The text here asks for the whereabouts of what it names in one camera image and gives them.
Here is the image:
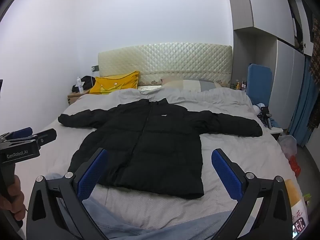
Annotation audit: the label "bed with grey bedding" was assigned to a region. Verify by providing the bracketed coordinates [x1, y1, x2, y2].
[37, 85, 304, 240]

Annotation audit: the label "person's left hand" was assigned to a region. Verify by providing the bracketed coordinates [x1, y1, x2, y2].
[0, 174, 26, 223]

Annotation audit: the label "patchwork pillow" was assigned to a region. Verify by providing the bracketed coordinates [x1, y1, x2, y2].
[161, 79, 225, 92]

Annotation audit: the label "brown patterned hanging garment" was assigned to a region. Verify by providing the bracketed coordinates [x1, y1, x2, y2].
[306, 17, 320, 130]

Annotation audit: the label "yellow bag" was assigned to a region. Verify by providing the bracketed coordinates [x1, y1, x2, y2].
[285, 179, 308, 218]

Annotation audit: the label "blue curtain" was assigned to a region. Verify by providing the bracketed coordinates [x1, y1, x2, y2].
[287, 57, 319, 147]

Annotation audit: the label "cream quilted headboard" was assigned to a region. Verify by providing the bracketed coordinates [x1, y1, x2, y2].
[97, 43, 233, 90]

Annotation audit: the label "light blue cloth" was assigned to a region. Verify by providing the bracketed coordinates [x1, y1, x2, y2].
[252, 102, 267, 113]

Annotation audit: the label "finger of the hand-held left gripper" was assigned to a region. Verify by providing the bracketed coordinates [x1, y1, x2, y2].
[10, 127, 34, 140]
[31, 128, 57, 147]

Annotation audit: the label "phone with lit screen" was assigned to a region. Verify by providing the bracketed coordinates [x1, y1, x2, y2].
[292, 217, 307, 239]

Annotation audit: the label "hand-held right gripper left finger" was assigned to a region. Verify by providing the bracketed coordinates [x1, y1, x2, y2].
[26, 148, 109, 240]

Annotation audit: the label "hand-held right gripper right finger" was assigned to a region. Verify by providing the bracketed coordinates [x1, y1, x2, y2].
[211, 148, 293, 240]

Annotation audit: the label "clear plastic bag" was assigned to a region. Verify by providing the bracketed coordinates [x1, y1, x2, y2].
[278, 135, 298, 158]

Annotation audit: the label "yellow pillow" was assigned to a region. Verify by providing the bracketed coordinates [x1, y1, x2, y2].
[89, 71, 140, 95]

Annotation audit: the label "wooden nightstand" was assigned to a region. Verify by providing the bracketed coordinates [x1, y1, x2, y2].
[67, 90, 93, 106]

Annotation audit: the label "white side table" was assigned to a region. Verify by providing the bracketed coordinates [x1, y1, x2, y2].
[257, 120, 283, 140]

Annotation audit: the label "black bag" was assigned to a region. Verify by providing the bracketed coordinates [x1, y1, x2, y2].
[72, 76, 97, 93]

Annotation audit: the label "red bag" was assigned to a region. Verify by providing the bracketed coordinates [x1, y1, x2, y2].
[289, 155, 302, 178]

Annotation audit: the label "grey and white wardrobe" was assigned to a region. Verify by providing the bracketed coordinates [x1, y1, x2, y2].
[225, 0, 320, 148]

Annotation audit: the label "black puffer jacket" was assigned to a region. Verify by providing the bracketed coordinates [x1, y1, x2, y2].
[58, 98, 263, 200]

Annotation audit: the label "black gadget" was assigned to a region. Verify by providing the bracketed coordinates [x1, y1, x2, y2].
[257, 106, 273, 128]

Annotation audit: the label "person's blue jeans legs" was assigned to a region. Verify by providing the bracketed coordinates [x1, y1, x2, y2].
[46, 172, 238, 240]

